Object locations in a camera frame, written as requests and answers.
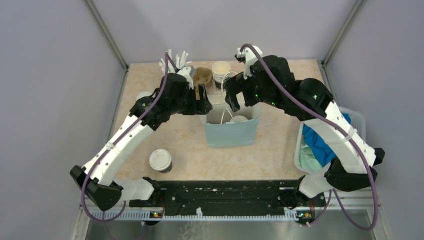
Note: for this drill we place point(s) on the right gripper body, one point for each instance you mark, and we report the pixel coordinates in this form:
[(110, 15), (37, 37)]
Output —
[(250, 87)]

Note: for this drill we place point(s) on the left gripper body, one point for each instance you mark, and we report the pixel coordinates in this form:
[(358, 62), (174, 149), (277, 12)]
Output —
[(190, 106)]

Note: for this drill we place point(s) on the blue and white paper bag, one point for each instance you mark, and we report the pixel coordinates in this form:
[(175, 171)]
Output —
[(220, 133)]

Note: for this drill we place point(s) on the white plastic cup lid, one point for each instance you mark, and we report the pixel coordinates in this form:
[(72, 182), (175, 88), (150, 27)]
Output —
[(160, 159)]

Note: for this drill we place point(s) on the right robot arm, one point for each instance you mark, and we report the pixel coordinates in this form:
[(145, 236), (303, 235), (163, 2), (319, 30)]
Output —
[(269, 80)]

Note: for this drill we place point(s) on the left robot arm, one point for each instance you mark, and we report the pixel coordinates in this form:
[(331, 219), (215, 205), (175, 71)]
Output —
[(96, 179)]

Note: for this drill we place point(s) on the stack of paper cups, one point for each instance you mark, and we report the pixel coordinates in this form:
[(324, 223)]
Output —
[(220, 71)]

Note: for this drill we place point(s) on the brown cardboard cup carrier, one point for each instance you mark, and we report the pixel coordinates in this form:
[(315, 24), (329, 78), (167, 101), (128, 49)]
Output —
[(202, 76)]

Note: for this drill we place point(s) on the white wrapped straws bundle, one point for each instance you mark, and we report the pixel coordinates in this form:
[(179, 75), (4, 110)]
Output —
[(174, 64)]

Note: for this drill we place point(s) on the stack of white lids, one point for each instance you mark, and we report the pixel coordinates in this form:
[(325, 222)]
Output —
[(143, 94)]

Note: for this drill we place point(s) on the light green cloth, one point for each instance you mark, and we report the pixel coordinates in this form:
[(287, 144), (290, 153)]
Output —
[(307, 160)]

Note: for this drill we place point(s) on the blue cloth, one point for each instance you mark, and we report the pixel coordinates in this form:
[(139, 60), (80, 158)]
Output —
[(322, 152)]

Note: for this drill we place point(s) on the white plastic basket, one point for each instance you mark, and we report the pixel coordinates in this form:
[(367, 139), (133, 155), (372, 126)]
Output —
[(356, 119)]

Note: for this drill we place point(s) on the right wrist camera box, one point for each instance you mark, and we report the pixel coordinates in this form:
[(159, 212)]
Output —
[(247, 57)]

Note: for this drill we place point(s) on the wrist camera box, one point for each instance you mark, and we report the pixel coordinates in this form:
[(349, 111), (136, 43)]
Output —
[(247, 57), (188, 72)]

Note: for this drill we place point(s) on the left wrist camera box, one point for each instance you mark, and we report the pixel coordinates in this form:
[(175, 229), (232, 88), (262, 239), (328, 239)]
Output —
[(188, 72)]

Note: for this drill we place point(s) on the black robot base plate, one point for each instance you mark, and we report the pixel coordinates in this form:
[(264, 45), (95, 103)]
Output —
[(228, 198)]

